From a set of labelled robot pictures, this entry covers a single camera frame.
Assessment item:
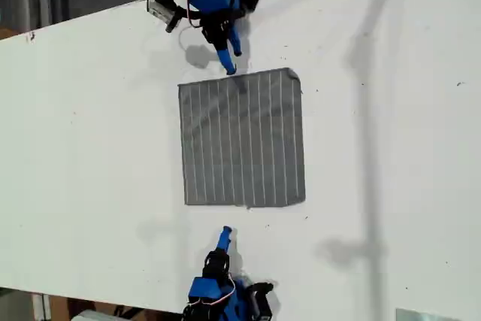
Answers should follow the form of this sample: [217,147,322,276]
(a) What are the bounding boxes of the grey striped square towel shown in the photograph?
[177,67,307,210]

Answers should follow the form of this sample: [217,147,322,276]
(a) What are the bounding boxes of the brown cardboard box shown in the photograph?
[48,294,183,321]

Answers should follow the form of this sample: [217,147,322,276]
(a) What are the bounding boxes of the red white wire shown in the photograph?
[186,279,237,307]
[185,0,204,29]

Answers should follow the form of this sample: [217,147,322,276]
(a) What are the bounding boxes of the black camera stalk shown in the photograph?
[164,5,189,35]

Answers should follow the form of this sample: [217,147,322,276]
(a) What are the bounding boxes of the silver black camera box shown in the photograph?
[145,0,177,23]

